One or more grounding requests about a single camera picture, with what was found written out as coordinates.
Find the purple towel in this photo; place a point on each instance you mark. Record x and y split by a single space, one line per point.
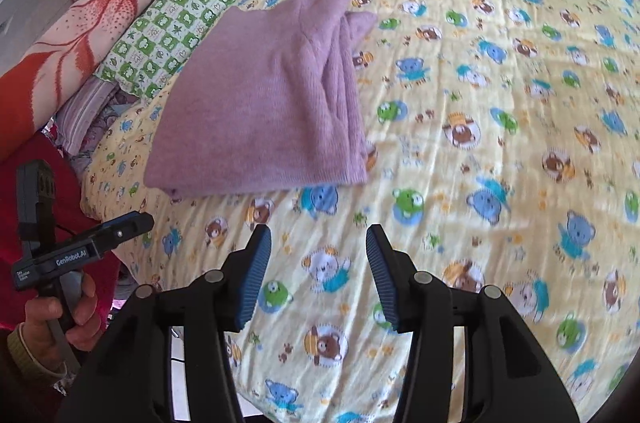
250 103

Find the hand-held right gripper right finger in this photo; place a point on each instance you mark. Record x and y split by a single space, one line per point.
382 273

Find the orange floral blanket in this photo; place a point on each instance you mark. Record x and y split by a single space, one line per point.
75 33

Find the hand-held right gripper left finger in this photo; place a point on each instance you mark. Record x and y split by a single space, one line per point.
255 273

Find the lilac floral cloth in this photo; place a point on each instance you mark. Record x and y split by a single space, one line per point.
82 118

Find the person's left hand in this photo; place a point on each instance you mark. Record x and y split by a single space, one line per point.
42 328

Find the green checked pillow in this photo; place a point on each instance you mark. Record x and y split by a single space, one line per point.
150 43

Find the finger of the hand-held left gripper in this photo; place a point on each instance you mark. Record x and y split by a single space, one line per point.
125 230

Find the red cloth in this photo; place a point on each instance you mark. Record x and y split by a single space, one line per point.
75 193

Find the person's left forearm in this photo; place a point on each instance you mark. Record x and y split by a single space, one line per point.
25 358

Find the yellow bear print blanket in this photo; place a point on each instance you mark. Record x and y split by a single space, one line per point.
500 103

